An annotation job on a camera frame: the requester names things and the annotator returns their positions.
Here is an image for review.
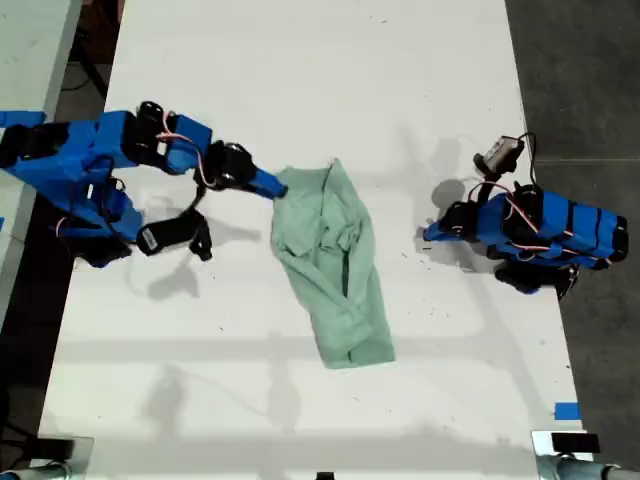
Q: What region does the pale green T-shirt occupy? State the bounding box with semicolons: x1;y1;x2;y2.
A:
269;157;397;371

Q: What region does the long blue tape strip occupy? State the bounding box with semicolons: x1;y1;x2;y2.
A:
0;110;47;127

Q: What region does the small black box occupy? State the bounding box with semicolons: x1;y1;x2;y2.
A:
33;438;75;459
551;433;601;454

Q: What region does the metal pipe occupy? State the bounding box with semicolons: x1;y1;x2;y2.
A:
0;464;77;480
537;456;640;480

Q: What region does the black camera cable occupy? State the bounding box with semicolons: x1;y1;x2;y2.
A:
182;182;209;221
514;131;539;189

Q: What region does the black camera box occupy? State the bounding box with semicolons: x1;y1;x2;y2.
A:
136;217;196;259
473;134;526;174

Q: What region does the black floor cable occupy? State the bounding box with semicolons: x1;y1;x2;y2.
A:
62;29;110;100

